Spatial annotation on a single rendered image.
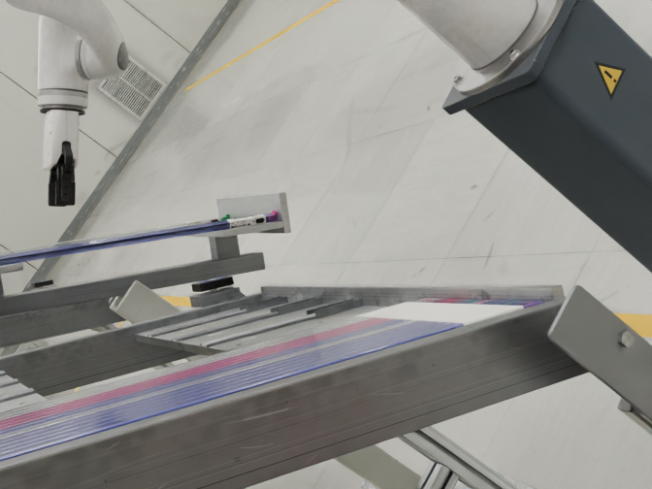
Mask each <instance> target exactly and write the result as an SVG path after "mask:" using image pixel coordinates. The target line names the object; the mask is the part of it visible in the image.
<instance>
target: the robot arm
mask: <svg viewBox="0 0 652 489"><path fill-rule="evenodd" d="M397 1H398V2H399V3H401V4H402V5H403V6H404V7H405V8H406V9H407V10H408V11H409V12H411V13H412V14H413V15H414V16H415V17H416V18H417V19H418V20H420V21H421V22H422V23H423V24H424V25H425V26H426V27H427V28H428V29H430V30H431V31H432V32H433V33H434V34H435V35H436V36H437V37H438V38H440V39H441V40H442V41H443V42H444V43H445V44H446V45H447V46H448V47H450V48H451V49H452V50H453V51H454V52H455V53H456V54H457V55H459V56H460V57H461V58H460V60H459V62H458V64H457V66H456V69H455V72H454V77H453V84H454V87H455V88H456V89H457V90H458V91H459V92H460V93H462V94H463V95H467V96H469V95H475V94H477V93H480V92H482V91H484V90H486V89H488V88H490V87H492V86H493V85H495V84H496V83H498V82H500V81H501V80H502V79H504V78H505V77H506V76H507V75H509V74H510V73H511V72H512V71H513V70H514V69H515V68H517V67H518V66H519V65H520V64H521V63H522V62H523V61H524V60H525V59H526V58H527V57H528V55H529V54H530V53H531V52H532V51H533V50H534V49H535V48H536V46H537V45H538V44H539V42H540V41H541V40H542V38H543V37H544V36H545V34H546V33H547V31H548V30H549V28H550V27H551V25H552V24H553V22H554V20H555V18H556V17H557V15H558V13H559V11H560V9H561V6H562V3H563V0H397ZM6 2H7V3H9V4H10V5H11V6H13V7H15V8H17V9H20V10H24V11H27V12H31V13H35V14H39V15H41V16H40V17H39V45H38V107H41V108H42V109H40V113H41V114H46V119H45V129H44V148H43V169H44V170H45V171H47V170H49V192H48V205H49V206H50V207H66V206H74V205H75V201H76V182H75V169H76V168H77V167H78V160H79V115H85V111H83V110H85V109H87V108H88V84H89V81H90V80H109V79H115V78H118V77H121V76H122V75H123V74H124V73H125V72H126V70H127V68H128V65H129V56H128V51H127V47H126V45H125V42H124V40H123V38H122V35H121V33H120V31H119V29H118V27H117V25H116V23H115V21H114V18H113V16H112V15H111V13H110V11H109V10H108V9H107V7H106V6H105V5H104V4H103V3H102V1H101V0H6Z"/></svg>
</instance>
